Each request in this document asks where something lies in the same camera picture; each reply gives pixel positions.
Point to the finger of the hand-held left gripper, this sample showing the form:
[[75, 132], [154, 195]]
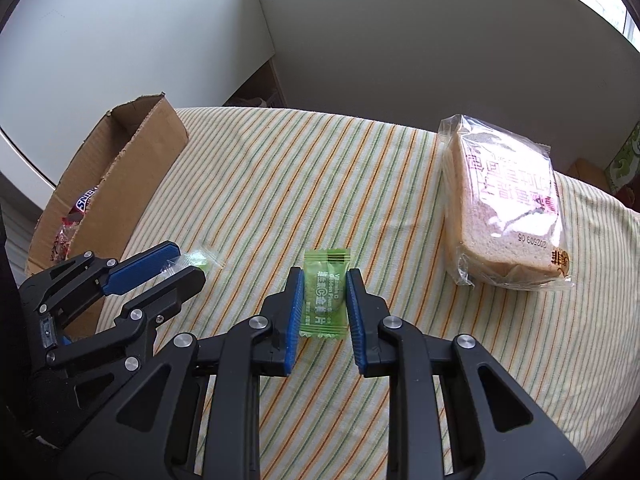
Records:
[[140, 270], [170, 295]]

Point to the dark wooden furniture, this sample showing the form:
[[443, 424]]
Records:
[[630, 199]]

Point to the red patterned snack packet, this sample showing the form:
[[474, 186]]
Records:
[[65, 240]]

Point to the brown box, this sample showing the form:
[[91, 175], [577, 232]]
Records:
[[590, 172]]

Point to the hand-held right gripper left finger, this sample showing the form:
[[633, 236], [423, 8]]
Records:
[[294, 320]]

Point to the clear green candy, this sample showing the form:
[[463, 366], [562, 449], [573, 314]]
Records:
[[200, 258]]

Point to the brown chocolate bar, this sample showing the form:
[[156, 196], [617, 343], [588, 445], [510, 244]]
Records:
[[84, 200]]

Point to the bagged sliced bread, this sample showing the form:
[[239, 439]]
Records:
[[500, 210]]

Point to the cardboard box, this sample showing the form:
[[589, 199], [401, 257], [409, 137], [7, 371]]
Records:
[[145, 180]]

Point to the green printed box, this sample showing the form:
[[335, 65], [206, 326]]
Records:
[[625, 160]]

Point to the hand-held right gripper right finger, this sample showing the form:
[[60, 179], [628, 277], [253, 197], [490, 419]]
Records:
[[356, 320]]

